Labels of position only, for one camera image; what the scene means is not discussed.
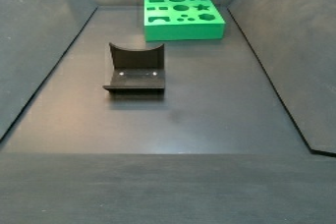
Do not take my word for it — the green shape sorter block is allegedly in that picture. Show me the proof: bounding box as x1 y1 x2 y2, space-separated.
142 0 225 41

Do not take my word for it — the black curved holder stand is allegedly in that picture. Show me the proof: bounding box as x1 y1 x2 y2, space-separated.
104 43 165 92

